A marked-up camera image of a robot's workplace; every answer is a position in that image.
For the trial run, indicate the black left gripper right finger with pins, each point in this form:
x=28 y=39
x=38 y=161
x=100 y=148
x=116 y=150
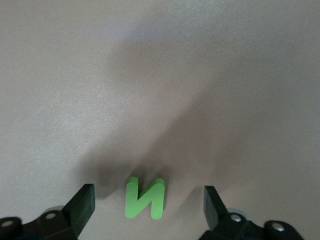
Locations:
x=216 y=217

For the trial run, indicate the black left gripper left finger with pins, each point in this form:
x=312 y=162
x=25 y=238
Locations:
x=80 y=212

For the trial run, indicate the green foam letter N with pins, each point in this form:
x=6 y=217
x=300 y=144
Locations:
x=132 y=205

